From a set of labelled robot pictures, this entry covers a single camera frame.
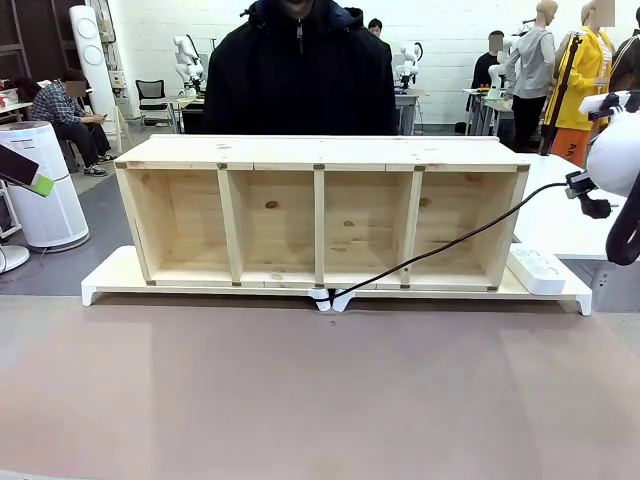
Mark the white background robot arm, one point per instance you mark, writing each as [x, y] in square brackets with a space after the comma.
[410, 62]
[190, 60]
[500, 70]

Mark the white table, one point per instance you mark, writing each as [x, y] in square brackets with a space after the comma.
[560, 220]

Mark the white cylindrical air purifier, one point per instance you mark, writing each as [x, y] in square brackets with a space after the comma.
[45, 210]

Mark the seated person plaid shirt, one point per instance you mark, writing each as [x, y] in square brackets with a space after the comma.
[55, 107]

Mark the white fan base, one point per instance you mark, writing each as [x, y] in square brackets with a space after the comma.
[11, 257]

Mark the white power strip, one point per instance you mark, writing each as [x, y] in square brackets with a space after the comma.
[540, 270]

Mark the black tripod pole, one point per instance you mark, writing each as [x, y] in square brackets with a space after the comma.
[562, 90]

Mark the mannequin in yellow coat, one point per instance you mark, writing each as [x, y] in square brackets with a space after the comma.
[582, 85]

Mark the wooden riser white legs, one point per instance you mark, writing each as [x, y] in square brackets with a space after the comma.
[120, 270]
[575, 292]

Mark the tall white air conditioner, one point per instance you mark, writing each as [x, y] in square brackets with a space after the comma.
[92, 60]

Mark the mannequin in grey hoodie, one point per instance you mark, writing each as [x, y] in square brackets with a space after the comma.
[535, 60]

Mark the mannequin in dark jacket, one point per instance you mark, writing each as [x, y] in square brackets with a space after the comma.
[627, 60]

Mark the black office chair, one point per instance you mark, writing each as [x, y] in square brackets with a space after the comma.
[151, 92]

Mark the person in black sweater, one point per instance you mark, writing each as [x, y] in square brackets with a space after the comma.
[487, 65]

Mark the black background table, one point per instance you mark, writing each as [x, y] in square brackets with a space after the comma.
[192, 117]

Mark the person in black t-shirt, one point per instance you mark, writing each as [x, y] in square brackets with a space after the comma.
[375, 27]

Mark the wooden four-compartment shelf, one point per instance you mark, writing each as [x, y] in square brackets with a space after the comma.
[320, 150]

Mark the person in black hooded coat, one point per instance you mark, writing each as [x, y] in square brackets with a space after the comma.
[300, 80]

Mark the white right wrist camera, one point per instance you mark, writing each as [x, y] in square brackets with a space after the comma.
[597, 103]

